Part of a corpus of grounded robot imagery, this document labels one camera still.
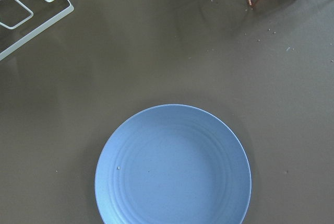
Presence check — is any blue round plate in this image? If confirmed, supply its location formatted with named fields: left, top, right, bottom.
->
left=94, top=104, right=252, bottom=223

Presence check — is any white wire cup rack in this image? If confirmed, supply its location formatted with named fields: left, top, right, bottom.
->
left=1, top=0, right=74, bottom=60

